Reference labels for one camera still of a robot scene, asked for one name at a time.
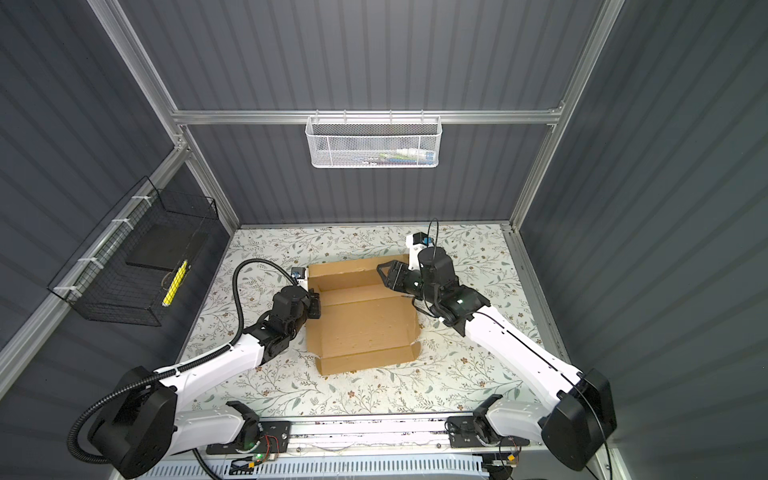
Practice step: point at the black wire mesh basket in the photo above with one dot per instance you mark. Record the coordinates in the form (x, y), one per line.
(123, 274)

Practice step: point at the aluminium horizontal frame bar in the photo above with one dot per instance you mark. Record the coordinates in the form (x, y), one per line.
(300, 117)

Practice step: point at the brown cardboard box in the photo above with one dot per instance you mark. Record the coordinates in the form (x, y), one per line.
(363, 324)

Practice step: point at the white wire mesh basket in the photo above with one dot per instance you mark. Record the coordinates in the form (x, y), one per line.
(337, 146)

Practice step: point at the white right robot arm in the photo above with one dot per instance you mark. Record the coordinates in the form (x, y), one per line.
(574, 415)

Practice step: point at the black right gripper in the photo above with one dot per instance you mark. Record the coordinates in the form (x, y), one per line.
(398, 270)

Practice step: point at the white vented cable duct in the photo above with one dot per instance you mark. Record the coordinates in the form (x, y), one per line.
(328, 467)

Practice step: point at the aluminium frame corner post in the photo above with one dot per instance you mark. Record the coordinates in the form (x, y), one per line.
(127, 43)

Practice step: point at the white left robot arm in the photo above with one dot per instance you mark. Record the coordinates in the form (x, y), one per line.
(146, 418)

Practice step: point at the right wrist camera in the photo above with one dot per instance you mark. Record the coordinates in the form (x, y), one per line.
(418, 241)

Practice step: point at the yellow marker pen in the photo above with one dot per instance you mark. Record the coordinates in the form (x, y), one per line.
(175, 284)

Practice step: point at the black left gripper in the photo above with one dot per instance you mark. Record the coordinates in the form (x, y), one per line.
(313, 302)

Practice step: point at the items in white basket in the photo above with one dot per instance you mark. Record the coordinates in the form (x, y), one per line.
(409, 157)

